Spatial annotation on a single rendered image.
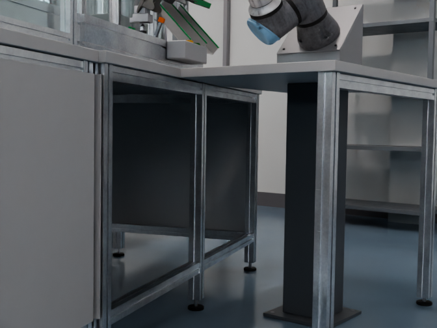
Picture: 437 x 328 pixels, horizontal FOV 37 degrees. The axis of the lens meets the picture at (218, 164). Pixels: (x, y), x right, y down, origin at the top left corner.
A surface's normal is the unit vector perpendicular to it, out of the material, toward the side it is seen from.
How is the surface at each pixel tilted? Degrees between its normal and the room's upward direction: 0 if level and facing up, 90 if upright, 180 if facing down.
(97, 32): 90
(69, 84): 90
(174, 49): 90
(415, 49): 90
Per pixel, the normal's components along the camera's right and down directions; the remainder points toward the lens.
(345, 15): -0.42, -0.67
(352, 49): 0.80, 0.04
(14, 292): 0.94, 0.04
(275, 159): -0.61, 0.04
